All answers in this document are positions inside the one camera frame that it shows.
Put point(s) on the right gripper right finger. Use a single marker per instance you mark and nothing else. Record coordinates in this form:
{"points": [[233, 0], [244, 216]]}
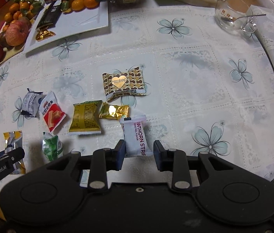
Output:
{"points": [[160, 155]]}

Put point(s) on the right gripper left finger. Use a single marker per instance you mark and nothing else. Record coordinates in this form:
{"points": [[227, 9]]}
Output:
{"points": [[120, 152]]}

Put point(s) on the white hawthorn strip packet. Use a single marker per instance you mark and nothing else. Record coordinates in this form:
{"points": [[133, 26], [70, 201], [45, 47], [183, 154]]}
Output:
{"points": [[134, 136]]}

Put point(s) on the red white hawthorn packet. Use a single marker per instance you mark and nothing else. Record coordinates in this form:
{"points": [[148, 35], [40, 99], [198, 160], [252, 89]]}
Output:
{"points": [[51, 112]]}

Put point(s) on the yellow silver snack packet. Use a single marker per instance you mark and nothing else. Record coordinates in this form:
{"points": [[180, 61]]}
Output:
{"points": [[14, 140]]}

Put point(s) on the small gold candy wrapper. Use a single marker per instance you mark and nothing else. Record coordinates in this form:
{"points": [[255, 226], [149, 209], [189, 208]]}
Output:
{"points": [[115, 112]]}

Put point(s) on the olive gold snack packet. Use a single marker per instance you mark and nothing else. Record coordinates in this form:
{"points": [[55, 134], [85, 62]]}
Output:
{"points": [[85, 118]]}

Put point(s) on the green white snack packet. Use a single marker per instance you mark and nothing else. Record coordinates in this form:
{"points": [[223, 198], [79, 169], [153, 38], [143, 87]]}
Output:
{"points": [[52, 147]]}

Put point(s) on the brown heart pattern packet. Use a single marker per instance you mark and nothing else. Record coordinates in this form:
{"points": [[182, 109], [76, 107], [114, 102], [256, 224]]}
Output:
{"points": [[128, 83]]}

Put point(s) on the white blue snack packet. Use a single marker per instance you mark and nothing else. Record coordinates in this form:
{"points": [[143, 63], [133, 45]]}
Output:
{"points": [[31, 103]]}

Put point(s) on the white floral tablecloth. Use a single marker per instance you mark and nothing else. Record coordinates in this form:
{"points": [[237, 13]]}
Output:
{"points": [[206, 89]]}

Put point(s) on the beige fruit tray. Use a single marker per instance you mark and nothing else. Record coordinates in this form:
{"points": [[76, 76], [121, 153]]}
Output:
{"points": [[12, 51]]}

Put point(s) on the dark brown fruit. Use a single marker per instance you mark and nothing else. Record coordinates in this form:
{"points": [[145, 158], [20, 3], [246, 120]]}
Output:
{"points": [[3, 42]]}

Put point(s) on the pink yellow apple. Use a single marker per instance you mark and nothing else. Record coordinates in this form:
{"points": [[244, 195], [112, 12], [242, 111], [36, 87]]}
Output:
{"points": [[16, 33]]}

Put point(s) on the white rectangular plate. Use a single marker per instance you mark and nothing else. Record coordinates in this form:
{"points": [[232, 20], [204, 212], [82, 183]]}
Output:
{"points": [[69, 25]]}

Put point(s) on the gold chocolate coins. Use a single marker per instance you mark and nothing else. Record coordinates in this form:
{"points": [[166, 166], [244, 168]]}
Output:
{"points": [[44, 34]]}

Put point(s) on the black snack packet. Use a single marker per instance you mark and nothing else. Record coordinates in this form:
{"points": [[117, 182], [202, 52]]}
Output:
{"points": [[51, 15]]}

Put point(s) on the mandarin on plate right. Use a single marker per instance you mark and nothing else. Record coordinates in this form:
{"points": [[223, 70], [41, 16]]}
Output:
{"points": [[91, 4]]}

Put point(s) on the mandarin on plate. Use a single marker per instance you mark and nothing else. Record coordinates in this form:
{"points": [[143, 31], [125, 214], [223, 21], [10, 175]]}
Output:
{"points": [[91, 4], [77, 5]]}

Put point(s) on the mandarin on plate left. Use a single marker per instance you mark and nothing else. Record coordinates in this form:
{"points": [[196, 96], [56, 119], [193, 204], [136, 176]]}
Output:
{"points": [[77, 5]]}

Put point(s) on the glass bowl with spoon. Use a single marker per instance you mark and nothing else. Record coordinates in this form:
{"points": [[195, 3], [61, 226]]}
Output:
{"points": [[235, 16]]}

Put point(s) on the pile of mandarins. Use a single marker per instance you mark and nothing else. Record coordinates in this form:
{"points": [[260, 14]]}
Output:
{"points": [[22, 10]]}

